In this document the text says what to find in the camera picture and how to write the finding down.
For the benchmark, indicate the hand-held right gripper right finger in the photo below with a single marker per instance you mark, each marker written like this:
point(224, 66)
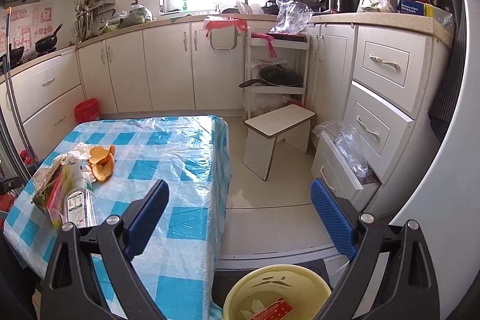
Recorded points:
point(333, 218)

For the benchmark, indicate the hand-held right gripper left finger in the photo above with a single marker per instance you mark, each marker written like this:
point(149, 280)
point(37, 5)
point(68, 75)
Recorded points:
point(146, 218)

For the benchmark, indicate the orange peel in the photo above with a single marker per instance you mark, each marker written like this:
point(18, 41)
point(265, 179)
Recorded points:
point(105, 172)
point(99, 154)

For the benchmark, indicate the clear labelled plastic bottle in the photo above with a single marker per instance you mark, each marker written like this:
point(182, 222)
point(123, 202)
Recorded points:
point(78, 205)

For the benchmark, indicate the white tissue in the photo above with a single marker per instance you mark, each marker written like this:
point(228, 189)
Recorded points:
point(77, 151)

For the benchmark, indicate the green and red snack packet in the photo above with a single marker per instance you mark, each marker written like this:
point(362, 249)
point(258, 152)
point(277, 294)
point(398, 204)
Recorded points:
point(52, 188)

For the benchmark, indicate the yellow plastic bucket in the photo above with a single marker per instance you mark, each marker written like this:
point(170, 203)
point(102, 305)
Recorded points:
point(240, 290)

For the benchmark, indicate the open white drawer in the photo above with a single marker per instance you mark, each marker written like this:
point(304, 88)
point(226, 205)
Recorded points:
point(333, 173)

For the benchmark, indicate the blue checked plastic tablecloth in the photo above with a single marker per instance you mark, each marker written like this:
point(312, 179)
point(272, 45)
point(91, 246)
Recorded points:
point(180, 170)

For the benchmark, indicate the clear crumpled plastic bag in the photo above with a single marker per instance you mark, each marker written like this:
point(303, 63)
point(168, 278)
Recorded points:
point(348, 147)

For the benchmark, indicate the medium white drawer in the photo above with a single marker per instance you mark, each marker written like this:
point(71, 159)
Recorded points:
point(375, 128)

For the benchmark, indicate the white refrigerator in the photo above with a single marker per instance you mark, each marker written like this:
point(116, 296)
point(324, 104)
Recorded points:
point(431, 173)

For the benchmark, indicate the red cardboard box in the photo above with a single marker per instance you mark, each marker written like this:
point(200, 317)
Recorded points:
point(273, 308)

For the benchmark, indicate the white wooden stool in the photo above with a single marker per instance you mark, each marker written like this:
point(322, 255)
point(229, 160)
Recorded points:
point(277, 119)

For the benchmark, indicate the floor bin with red bag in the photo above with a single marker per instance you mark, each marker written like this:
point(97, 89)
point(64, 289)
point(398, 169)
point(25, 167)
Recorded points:
point(87, 110)

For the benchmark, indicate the white storage rack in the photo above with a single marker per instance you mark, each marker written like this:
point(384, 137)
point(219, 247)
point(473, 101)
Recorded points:
point(275, 90)

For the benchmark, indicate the black frying pan with lid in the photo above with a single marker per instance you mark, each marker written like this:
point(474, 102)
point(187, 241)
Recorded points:
point(279, 76)

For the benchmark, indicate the white kitchen cabinets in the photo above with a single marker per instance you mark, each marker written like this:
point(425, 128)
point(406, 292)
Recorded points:
point(165, 65)

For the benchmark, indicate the large white drawer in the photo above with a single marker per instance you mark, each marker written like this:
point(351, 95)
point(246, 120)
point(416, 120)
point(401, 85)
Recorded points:
point(390, 61)

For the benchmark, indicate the dark striped cloth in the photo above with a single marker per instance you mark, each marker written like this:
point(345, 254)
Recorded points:
point(446, 80)

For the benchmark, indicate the red cloth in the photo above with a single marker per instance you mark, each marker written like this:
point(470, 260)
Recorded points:
point(270, 46)

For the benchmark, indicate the hanging bin with red bag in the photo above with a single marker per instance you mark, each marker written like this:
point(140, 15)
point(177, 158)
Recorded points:
point(224, 39)

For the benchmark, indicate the bag of green vegetables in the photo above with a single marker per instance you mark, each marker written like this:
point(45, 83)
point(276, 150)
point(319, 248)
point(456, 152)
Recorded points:
point(137, 18)

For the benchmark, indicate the black wok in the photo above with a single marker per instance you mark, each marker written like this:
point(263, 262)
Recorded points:
point(45, 42)

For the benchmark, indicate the black pot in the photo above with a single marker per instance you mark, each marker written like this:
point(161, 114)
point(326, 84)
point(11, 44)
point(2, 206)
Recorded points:
point(347, 1)

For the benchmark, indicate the blue box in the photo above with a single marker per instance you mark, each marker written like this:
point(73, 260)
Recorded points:
point(412, 7)

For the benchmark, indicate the grey metal frame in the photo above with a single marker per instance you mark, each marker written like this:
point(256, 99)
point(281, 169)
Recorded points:
point(15, 110)

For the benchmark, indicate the wall utensil rack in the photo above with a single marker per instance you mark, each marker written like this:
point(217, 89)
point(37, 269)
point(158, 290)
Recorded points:
point(90, 18)

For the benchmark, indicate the red wall stickers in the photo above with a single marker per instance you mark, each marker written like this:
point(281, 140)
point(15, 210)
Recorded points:
point(26, 27)

